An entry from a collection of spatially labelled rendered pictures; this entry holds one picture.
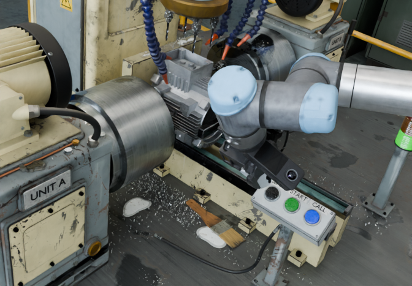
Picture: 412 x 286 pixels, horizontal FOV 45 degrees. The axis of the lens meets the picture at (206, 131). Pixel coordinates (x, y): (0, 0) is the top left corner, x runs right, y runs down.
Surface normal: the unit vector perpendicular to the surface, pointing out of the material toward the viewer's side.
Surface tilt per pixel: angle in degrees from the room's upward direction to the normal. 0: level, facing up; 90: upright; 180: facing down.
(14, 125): 90
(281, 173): 44
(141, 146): 73
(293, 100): 51
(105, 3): 90
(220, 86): 34
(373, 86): 61
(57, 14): 90
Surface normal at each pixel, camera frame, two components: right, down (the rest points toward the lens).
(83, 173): 0.77, 0.43
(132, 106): 0.49, -0.52
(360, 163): 0.14, -0.83
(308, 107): -0.26, 0.01
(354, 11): -0.66, 0.32
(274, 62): 0.69, -0.18
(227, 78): -0.22, -0.49
